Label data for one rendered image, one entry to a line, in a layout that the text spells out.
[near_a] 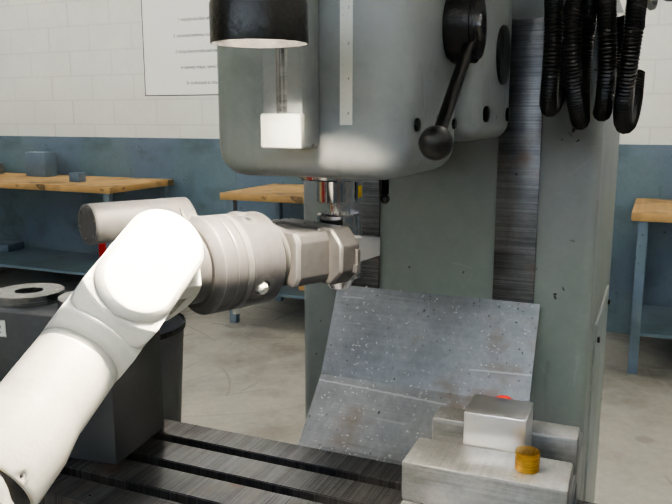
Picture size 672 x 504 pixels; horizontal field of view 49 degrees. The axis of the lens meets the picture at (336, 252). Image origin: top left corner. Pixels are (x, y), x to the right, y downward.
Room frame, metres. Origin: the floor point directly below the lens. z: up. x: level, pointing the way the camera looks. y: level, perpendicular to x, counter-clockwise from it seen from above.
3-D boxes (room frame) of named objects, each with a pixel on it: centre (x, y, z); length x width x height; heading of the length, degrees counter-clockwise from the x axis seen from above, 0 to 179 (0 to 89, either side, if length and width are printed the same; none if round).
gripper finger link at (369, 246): (0.74, -0.02, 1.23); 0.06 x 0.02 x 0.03; 134
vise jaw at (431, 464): (0.64, -0.14, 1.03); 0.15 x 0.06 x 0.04; 68
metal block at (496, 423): (0.69, -0.16, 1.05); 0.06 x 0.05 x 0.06; 68
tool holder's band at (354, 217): (0.76, 0.00, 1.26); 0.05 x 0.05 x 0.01
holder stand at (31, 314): (0.94, 0.36, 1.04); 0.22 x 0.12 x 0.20; 74
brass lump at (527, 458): (0.63, -0.18, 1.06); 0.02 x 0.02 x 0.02
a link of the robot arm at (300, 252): (0.70, 0.06, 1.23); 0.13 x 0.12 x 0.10; 44
